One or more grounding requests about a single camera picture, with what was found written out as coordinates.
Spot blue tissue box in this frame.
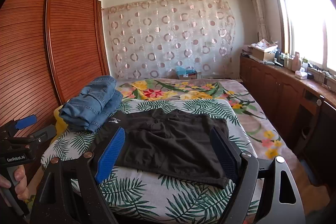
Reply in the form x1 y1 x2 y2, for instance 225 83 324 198
175 67 198 80

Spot wooden sideboard cabinet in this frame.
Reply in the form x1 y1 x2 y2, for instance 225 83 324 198
240 56 335 156

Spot yellow pillow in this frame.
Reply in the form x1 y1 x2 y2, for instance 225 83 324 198
51 105 68 143

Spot beige window curtain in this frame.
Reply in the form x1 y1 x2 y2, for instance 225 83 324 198
252 0 269 41

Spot black left gripper handle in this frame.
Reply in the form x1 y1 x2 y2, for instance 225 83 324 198
1 165 30 218

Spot folded blue jeans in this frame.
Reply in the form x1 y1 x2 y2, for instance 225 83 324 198
59 76 122 132

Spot pink bottle on sideboard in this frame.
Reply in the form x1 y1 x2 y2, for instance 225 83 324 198
291 52 302 72

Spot cardboard box on sideboard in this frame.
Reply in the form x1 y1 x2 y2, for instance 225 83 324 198
252 46 277 61

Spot dark wooden chair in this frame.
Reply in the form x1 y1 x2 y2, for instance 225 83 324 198
298 96 335 192

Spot floral bed sheet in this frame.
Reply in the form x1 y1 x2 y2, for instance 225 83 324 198
117 79 302 173

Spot person's left hand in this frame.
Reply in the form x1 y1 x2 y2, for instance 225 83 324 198
0 164 30 201

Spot circle pattern sheer curtain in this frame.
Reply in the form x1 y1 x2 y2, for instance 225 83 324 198
102 0 236 79

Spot window with wooden frame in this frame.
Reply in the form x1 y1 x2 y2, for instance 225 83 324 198
277 0 335 72

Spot wooden slatted wardrobe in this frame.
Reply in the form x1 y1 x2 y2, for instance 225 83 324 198
1 0 110 137

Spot black shorts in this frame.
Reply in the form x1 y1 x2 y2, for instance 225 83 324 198
91 109 229 189

